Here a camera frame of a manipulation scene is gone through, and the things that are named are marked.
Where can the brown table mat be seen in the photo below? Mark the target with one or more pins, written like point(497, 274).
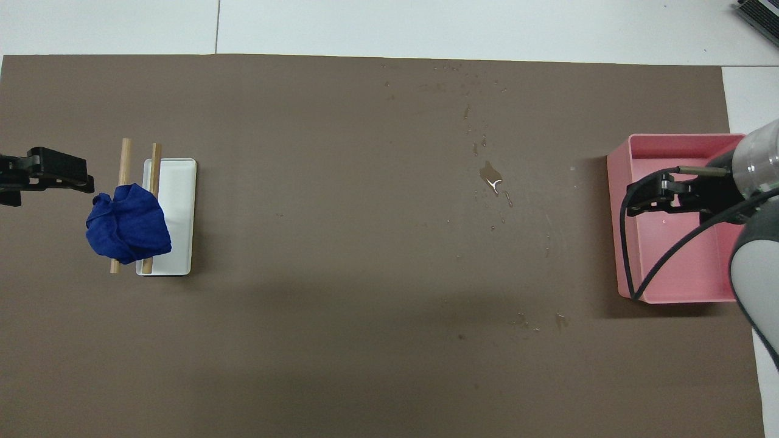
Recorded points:
point(365, 304)

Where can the white rack base tray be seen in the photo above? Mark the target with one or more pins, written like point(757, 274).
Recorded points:
point(179, 207)

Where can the grey ribbed device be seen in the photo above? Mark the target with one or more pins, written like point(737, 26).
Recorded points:
point(761, 12)

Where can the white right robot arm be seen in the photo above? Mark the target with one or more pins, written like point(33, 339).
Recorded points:
point(754, 267)

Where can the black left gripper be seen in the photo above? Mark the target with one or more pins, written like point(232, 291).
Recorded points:
point(12, 176)

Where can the pink plastic bin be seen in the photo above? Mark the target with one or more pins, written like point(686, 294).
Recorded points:
point(681, 267)

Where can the blue towel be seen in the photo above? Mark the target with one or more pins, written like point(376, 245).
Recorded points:
point(128, 225)

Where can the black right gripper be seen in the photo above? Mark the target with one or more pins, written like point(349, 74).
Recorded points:
point(718, 194)

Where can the water puddle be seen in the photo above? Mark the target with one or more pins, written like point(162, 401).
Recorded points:
point(490, 175)

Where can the darker wooden rod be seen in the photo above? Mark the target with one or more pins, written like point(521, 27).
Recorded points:
point(156, 167)

